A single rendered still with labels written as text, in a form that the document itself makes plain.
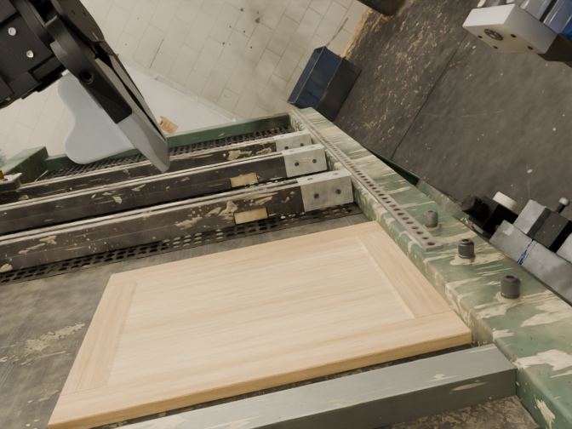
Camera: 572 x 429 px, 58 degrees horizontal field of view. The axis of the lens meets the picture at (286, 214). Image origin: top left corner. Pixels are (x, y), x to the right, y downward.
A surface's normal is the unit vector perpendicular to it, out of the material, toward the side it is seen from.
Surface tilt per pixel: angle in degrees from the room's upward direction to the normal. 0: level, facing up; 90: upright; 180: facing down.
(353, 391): 51
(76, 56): 88
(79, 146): 92
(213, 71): 90
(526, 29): 90
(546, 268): 0
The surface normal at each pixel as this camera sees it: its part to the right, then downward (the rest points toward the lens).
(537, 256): -0.86, -0.43
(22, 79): 0.12, 0.33
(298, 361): -0.16, -0.92
